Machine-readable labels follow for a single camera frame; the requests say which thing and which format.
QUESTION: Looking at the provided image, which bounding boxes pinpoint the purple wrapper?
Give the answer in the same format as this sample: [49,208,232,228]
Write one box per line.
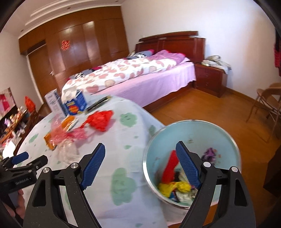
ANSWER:
[201,147,217,165]

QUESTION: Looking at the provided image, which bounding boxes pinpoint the red honeycomb paper decoration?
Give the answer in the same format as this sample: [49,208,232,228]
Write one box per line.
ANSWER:
[161,150,179,184]

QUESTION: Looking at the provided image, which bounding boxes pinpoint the striped cloth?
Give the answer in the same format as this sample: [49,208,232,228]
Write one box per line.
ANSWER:
[174,169,198,206]

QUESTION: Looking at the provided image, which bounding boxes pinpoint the clear plastic bag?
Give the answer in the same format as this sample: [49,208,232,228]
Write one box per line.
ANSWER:
[57,139,79,164]

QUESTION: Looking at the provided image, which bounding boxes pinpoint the pink plastic bag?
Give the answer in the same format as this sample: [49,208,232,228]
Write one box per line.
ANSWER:
[45,116,88,146]

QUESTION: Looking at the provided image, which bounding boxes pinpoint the yellow plastic bag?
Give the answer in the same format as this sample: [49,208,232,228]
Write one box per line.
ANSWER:
[158,182,191,198]

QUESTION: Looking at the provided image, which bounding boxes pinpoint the orange snack wrapper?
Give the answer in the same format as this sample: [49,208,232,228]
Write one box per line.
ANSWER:
[44,115,78,151]

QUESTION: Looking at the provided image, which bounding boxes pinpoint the red plastic bag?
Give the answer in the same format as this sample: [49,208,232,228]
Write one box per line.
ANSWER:
[79,110,114,132]

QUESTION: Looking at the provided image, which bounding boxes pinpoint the person's left hand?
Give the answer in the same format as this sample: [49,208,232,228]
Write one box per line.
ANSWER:
[4,189,26,219]

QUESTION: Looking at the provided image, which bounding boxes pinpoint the wooden tv cabinet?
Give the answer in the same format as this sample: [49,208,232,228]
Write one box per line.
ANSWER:
[1,109,40,160]

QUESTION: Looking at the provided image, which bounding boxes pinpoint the cloud pattern tablecloth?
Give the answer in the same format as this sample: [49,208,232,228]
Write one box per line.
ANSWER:
[19,96,167,227]

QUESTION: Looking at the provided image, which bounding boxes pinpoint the television with red cloth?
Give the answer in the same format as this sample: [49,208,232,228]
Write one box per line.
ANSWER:
[0,87,18,121]

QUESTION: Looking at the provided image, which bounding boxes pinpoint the red gift bag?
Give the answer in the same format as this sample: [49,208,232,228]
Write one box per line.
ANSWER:
[25,96,36,113]

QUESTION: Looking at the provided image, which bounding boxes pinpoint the white milk carton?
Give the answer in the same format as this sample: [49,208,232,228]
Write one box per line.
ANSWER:
[44,89,68,119]

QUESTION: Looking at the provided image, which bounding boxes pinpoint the blue look milk carton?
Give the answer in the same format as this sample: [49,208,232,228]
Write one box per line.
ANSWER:
[61,86,87,115]

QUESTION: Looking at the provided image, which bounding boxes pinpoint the dark flat packet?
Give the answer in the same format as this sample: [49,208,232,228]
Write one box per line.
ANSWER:
[85,95,112,113]

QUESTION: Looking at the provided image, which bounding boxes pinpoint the wooden nightstand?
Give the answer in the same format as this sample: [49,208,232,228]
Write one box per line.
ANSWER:
[194,63,227,98]

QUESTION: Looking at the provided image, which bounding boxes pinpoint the wooden door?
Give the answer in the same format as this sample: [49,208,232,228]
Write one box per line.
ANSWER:
[28,45,59,103]

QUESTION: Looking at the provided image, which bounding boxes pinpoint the brown wicker chair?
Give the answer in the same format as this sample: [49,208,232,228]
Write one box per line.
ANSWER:
[246,82,281,142]

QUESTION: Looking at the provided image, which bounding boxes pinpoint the wooden bed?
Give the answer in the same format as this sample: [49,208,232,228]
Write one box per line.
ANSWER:
[61,30,207,114]

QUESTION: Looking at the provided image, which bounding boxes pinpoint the clothes pile on nightstand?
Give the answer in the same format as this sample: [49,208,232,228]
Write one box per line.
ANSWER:
[201,55,231,74]

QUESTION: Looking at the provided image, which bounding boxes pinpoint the pink heart quilt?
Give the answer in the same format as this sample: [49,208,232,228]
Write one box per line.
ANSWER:
[61,50,187,95]

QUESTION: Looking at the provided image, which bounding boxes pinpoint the red double happiness sticker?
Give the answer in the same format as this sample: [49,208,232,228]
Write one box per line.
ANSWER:
[60,40,70,51]

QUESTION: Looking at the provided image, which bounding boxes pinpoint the brown wooden wardrobe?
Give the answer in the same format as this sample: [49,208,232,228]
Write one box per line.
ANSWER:
[19,6,129,90]

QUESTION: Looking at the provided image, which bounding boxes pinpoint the hanging red clothes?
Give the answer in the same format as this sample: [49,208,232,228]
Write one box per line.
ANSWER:
[274,30,281,76]

